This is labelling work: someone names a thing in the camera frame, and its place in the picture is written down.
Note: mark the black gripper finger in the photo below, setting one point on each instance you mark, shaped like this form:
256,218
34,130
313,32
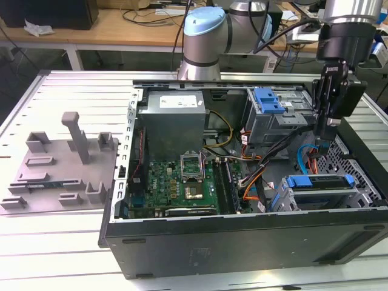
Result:
322,127

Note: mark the hard disk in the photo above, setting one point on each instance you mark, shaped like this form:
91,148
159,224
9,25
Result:
300,181

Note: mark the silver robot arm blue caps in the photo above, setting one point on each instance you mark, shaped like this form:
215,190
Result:
206,45

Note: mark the grey disk bay cage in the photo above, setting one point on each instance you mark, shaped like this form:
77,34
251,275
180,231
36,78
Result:
362,198

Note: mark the grey optical drive cage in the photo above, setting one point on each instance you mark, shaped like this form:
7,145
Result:
272,130

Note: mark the blue plastic drive latch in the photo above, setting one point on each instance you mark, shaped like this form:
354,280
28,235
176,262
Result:
266,100

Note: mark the black speaker box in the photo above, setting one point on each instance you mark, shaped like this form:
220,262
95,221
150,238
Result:
276,16

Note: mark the CPU socket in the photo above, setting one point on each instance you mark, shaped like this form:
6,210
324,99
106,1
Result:
194,193

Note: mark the grey power supply unit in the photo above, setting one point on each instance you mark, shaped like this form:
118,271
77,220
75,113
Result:
172,127

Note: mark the black graphics card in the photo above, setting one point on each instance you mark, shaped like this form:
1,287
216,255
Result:
191,211

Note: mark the black PC case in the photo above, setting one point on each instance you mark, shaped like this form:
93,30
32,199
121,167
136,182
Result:
212,251

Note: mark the green motherboard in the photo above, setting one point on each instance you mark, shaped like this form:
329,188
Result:
163,182

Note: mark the wooden desk white legs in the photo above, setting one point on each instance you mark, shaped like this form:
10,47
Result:
121,33

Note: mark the grey parts rack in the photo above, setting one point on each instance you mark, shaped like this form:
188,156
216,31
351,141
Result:
54,174

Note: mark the large black case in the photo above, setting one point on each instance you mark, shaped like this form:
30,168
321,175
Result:
60,12

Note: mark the crumpled white plastic bag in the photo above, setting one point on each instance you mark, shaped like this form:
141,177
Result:
38,29

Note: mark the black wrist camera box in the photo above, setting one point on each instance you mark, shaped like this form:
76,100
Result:
351,100

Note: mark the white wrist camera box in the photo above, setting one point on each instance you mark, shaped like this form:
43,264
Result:
298,35

